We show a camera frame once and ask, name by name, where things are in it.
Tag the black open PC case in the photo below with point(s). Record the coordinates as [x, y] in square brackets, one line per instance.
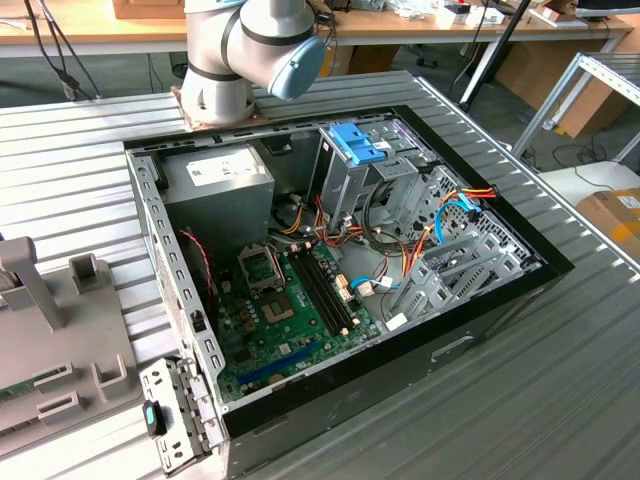
[350, 400]

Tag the black case clip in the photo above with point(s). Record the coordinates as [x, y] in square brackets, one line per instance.
[199, 322]

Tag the black latch with blue stripe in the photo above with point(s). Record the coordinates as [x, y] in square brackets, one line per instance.
[152, 420]

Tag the silver disk bay cage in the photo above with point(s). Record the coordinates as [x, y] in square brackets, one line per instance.
[422, 280]

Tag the silver optical drive cage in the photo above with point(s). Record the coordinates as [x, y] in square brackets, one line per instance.
[345, 190]

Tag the white side table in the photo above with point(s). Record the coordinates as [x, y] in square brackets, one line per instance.
[600, 175]

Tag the grey power supply unit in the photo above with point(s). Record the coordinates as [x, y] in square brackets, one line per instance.
[220, 210]

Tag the green motherboard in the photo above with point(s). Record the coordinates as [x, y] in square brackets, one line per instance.
[307, 325]

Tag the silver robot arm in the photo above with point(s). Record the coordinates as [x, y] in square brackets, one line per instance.
[220, 50]

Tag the white label tag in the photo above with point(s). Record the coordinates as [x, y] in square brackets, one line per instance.
[395, 322]

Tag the black tripod stand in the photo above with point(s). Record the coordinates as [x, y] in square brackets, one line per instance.
[504, 35]

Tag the long wooden desk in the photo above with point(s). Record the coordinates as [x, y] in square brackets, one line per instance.
[75, 25]

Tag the metal shelf frame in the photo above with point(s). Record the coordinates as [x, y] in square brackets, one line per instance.
[550, 106]

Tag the CPU socket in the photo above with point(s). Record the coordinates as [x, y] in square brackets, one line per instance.
[276, 310]

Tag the large brown cardboard box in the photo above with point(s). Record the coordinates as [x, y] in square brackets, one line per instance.
[540, 75]

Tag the silver coin battery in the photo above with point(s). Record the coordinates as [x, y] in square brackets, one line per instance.
[278, 380]

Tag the blue expansion slot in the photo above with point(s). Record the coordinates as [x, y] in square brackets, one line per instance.
[280, 364]

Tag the black monitor stand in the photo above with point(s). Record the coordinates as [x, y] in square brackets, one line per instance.
[597, 7]

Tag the blue drive cage latch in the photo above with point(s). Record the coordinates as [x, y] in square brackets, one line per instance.
[350, 137]

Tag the small brown cardboard box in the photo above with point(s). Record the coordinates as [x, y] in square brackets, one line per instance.
[375, 60]

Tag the black chair base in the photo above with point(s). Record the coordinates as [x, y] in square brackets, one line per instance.
[427, 61]

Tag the beige power socket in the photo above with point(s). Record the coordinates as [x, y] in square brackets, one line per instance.
[344, 289]

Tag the black RAM slot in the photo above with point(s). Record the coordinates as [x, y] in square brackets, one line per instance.
[317, 295]
[334, 295]
[329, 295]
[322, 295]

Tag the cardboard box with yellow tape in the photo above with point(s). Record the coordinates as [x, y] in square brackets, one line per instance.
[615, 220]

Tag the grey parts rack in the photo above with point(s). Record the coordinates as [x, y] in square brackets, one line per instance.
[75, 325]

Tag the metal expansion slot bracket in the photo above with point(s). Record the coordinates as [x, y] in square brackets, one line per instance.
[185, 400]

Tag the white cardboard box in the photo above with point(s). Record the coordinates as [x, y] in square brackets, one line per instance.
[480, 16]

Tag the green circuit card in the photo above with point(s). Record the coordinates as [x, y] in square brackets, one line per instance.
[17, 391]

